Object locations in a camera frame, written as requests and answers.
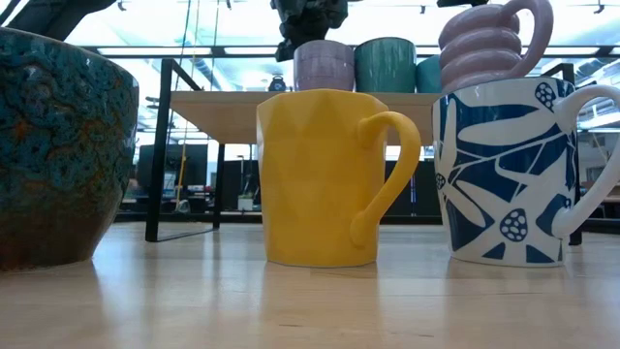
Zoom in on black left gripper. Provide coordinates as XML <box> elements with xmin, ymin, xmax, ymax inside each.
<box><xmin>269</xmin><ymin>0</ymin><xmax>350</xmax><ymax>63</ymax></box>

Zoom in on purple mug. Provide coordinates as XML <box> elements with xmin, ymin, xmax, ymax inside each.
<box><xmin>293</xmin><ymin>39</ymin><xmax>357</xmax><ymax>93</ymax></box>

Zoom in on green teal glazed mug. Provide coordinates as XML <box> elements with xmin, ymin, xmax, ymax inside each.
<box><xmin>354</xmin><ymin>37</ymin><xmax>418</xmax><ymax>94</ymax></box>

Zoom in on light blue mug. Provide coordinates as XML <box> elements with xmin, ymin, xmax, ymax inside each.
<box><xmin>415</xmin><ymin>53</ymin><xmax>445</xmax><ymax>94</ymax></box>

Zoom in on pink ribbed mug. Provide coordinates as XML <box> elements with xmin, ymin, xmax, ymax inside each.
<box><xmin>437</xmin><ymin>0</ymin><xmax>555</xmax><ymax>94</ymax></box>

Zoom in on black horizontal crossbar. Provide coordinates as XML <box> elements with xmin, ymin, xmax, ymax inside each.
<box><xmin>81</xmin><ymin>45</ymin><xmax>620</xmax><ymax>59</ymax></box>

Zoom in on wooden riser shelf black legs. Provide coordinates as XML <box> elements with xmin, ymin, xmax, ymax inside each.
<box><xmin>129</xmin><ymin>58</ymin><xmax>582</xmax><ymax>246</ymax></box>

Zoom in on yellow faceted mug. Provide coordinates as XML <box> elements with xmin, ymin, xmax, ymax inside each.
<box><xmin>255</xmin><ymin>88</ymin><xmax>422</xmax><ymax>269</ymax></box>

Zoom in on black monitor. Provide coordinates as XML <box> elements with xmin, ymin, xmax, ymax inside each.
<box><xmin>137</xmin><ymin>143</ymin><xmax>209</xmax><ymax>200</ymax></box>

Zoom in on white blue floral mug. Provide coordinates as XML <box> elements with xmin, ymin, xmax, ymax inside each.
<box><xmin>432</xmin><ymin>77</ymin><xmax>620</xmax><ymax>269</ymax></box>

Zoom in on dark teal mottled mug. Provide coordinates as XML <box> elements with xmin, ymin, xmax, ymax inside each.
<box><xmin>0</xmin><ymin>26</ymin><xmax>140</xmax><ymax>272</ymax></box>

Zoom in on yellow hanging cable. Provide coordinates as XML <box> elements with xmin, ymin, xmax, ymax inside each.
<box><xmin>173</xmin><ymin>143</ymin><xmax>190</xmax><ymax>207</ymax></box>

